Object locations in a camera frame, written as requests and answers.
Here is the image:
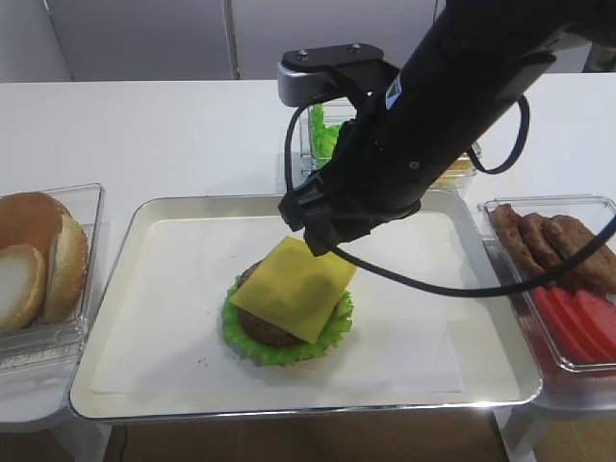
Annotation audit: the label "clear plastic patty tomato container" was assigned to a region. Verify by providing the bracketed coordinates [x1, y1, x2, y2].
[478, 195, 615, 374]

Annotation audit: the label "yellow cheese slices in container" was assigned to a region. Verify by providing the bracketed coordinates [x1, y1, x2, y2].
[434, 154, 475, 188]

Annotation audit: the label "middle red tomato slice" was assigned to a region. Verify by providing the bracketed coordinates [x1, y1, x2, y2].
[549, 287, 611, 363]

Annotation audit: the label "brown meat patty on lettuce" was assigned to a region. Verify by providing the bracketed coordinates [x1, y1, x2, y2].
[236, 260, 343, 347]

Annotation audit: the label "green lettuce leaf under patty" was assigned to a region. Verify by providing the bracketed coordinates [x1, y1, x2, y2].
[221, 276, 354, 366]

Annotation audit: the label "brown patty in container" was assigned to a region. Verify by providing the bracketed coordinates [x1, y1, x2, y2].
[490, 203, 546, 278]
[543, 215, 616, 294]
[519, 213, 581, 293]

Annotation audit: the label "left brown patty in container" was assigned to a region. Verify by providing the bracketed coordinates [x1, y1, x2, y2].
[490, 203, 546, 278]

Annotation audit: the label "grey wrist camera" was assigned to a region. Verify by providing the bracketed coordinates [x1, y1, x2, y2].
[277, 42, 399, 109]

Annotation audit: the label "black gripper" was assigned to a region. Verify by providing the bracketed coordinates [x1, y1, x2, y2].
[279, 115, 475, 257]

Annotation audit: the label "right brown patty in container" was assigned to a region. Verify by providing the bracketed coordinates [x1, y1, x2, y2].
[543, 215, 616, 294]

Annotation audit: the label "orange-brown bun top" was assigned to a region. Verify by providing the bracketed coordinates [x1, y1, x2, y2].
[0, 192, 70, 261]

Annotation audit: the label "middle brown patty in container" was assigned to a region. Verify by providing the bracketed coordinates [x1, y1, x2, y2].
[519, 213, 581, 293]

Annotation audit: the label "clear plastic lettuce cheese container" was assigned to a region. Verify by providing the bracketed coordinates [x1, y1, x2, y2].
[298, 98, 478, 196]

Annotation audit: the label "yellow cheese slice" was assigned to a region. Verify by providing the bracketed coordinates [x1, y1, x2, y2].
[230, 236, 357, 344]

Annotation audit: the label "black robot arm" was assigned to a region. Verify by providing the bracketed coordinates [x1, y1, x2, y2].
[278, 1, 615, 256]

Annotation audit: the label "bun half white face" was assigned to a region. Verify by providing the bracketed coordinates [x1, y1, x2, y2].
[1, 244, 47, 333]

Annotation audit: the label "black cable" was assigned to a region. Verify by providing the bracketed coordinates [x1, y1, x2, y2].
[283, 93, 616, 299]

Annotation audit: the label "upright bun half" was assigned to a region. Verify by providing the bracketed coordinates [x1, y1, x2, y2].
[41, 215, 89, 324]

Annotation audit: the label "clear plastic bun container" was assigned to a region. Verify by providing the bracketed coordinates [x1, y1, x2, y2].
[1, 183, 104, 370]

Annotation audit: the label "silver metal baking tray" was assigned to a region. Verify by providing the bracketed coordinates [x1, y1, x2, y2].
[69, 195, 542, 421]

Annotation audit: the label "green lettuce pile in container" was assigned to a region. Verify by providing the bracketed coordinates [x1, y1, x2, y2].
[309, 104, 341, 168]

